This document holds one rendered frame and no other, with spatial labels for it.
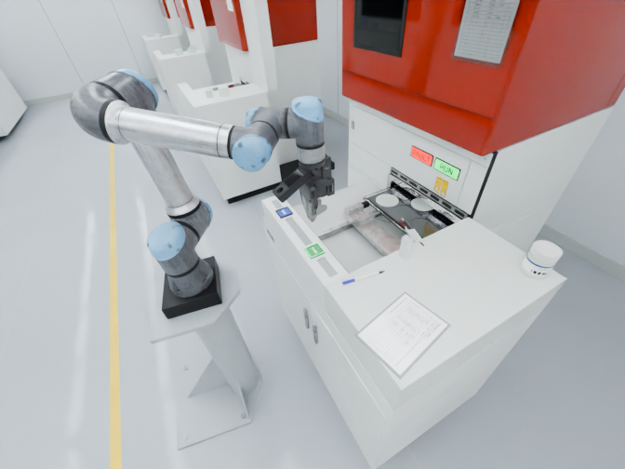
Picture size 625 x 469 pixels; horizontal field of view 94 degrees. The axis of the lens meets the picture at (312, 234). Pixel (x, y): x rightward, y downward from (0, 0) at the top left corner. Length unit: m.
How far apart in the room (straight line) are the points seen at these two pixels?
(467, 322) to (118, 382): 1.88
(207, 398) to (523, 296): 1.55
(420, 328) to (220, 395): 1.29
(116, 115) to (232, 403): 1.47
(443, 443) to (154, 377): 1.57
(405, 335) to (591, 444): 1.37
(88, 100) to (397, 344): 0.90
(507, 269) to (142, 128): 1.06
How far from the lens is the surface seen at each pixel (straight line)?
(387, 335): 0.82
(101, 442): 2.08
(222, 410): 1.84
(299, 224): 1.13
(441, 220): 1.30
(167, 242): 0.98
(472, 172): 1.17
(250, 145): 0.63
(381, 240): 1.18
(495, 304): 0.97
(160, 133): 0.74
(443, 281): 0.97
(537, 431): 1.98
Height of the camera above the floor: 1.68
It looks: 41 degrees down
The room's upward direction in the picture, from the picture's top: 5 degrees counter-clockwise
